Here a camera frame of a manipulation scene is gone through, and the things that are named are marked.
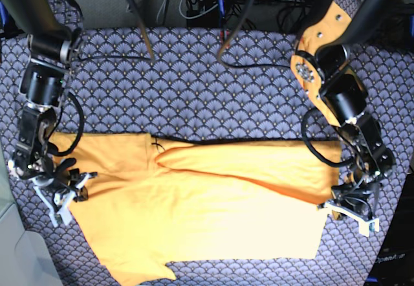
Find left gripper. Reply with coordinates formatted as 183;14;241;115
317;172;380;237

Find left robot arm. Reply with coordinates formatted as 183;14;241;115
290;0;397;236

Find red table clamp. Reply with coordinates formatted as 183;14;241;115
219;30;230;44

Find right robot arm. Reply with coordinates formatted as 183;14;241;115
1;0;97;227

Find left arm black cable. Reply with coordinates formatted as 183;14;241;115
223;61;353;169

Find blue fan-patterned tablecloth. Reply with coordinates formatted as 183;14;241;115
0;0;414;286

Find white plastic bin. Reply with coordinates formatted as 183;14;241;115
1;158;62;285

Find black OpenArm box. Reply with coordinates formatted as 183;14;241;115
365;173;413;285

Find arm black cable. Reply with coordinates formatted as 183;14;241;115
223;61;353;169
45;52;156;157

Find yellow T-shirt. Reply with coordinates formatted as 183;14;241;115
70;134;339;285

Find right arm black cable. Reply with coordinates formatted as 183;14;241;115
45;52;156;157

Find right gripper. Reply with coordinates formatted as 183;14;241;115
8;158;97;228

